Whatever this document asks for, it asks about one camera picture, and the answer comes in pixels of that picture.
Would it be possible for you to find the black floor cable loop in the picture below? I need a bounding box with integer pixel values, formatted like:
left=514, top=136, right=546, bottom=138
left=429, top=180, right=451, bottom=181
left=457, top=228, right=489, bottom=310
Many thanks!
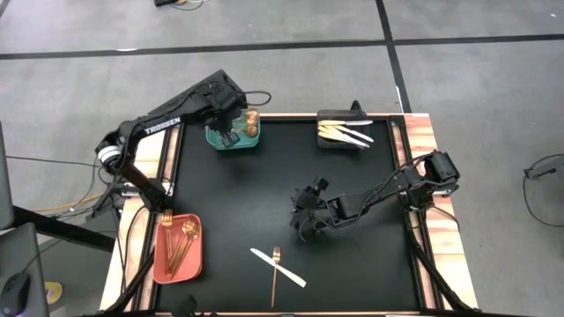
left=522, top=153, right=564, bottom=228

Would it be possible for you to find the black perforated box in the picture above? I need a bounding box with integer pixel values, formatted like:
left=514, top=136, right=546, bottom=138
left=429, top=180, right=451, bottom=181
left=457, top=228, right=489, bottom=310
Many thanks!
left=145, top=69, right=248, bottom=120

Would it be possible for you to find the black floor item with cables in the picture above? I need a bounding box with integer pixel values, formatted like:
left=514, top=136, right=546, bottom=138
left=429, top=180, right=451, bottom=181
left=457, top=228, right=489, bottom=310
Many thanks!
left=153, top=0, right=206, bottom=11

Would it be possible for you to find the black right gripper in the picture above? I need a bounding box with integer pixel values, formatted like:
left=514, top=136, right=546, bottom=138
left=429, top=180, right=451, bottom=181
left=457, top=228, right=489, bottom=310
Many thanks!
left=288, top=176, right=353, bottom=243

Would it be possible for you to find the orange plastic tray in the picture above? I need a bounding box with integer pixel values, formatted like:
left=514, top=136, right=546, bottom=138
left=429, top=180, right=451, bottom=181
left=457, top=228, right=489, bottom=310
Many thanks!
left=152, top=213, right=204, bottom=285

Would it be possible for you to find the black support strut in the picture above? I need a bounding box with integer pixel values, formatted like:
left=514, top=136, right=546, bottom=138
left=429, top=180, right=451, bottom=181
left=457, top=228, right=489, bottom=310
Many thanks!
left=103, top=206, right=167, bottom=316
left=403, top=206, right=471, bottom=314

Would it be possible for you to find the dark grey plastic bin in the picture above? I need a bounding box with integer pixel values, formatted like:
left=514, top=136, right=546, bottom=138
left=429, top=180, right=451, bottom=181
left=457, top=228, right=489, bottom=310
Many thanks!
left=315, top=108, right=372, bottom=150

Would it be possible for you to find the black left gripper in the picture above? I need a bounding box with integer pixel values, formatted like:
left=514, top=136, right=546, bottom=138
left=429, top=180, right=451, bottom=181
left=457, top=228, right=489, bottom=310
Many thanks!
left=200, top=81, right=248, bottom=150

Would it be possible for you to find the grey floor device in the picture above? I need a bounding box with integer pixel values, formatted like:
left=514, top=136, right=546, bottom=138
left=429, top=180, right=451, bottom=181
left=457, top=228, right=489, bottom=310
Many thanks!
left=526, top=158, right=564, bottom=181

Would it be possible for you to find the black floor beam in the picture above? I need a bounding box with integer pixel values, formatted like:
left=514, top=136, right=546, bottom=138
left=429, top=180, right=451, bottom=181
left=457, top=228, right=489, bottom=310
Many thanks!
left=11, top=204, right=116, bottom=253

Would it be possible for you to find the teal plastic bin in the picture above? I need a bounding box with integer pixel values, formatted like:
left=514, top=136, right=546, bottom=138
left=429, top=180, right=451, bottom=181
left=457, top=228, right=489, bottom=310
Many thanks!
left=204, top=109, right=262, bottom=151

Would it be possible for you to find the yellow round floor sticker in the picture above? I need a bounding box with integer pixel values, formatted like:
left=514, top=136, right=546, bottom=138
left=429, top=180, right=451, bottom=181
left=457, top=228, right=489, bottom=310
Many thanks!
left=43, top=281, right=63, bottom=306

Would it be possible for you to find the yellow floor cable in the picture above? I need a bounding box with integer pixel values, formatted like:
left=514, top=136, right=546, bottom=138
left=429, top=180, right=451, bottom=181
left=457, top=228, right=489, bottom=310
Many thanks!
left=33, top=192, right=107, bottom=213

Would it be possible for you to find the black table border frame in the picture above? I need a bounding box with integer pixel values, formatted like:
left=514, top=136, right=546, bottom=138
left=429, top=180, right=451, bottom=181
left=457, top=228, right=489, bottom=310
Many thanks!
left=162, top=114, right=427, bottom=316

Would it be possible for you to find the black computer mouse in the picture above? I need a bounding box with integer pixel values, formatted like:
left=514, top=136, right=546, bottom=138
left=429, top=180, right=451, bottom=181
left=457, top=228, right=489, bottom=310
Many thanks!
left=0, top=271, right=33, bottom=317

